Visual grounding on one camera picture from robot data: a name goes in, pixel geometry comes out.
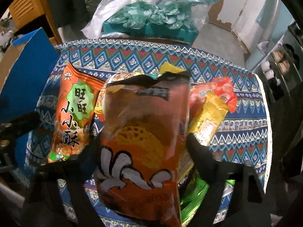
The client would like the green nut snack bag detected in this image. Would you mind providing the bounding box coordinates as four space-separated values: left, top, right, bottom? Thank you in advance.
180 170 235 226

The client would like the large orange mushroom snack bag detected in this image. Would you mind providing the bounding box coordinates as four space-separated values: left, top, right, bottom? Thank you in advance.
94 71 191 226

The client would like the patterned blue tablecloth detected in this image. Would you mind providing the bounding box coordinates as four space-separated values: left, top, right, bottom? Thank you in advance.
24 39 272 226

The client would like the small yellow gold snack packet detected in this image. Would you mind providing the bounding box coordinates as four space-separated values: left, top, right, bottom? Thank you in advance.
188 92 230 146

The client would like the orange round-print snack bag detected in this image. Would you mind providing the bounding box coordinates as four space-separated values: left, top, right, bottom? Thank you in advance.
94 72 143 121

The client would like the orange Wangwang snack bag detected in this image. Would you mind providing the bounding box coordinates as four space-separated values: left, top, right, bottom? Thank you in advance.
48 63 104 162

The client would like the red candy snack bag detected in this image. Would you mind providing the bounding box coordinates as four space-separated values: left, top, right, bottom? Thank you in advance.
189 77 237 121

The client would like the grey shoe rack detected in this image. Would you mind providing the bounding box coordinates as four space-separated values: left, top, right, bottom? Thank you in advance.
245 22 302 103

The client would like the blue cardboard box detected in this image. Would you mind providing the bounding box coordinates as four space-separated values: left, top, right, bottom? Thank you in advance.
1 28 59 168

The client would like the teal box with green paper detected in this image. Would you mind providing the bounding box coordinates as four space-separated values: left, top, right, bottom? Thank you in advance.
102 1 198 45

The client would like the wooden louvered cabinet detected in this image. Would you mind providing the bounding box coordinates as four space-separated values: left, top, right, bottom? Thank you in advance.
8 0 62 45

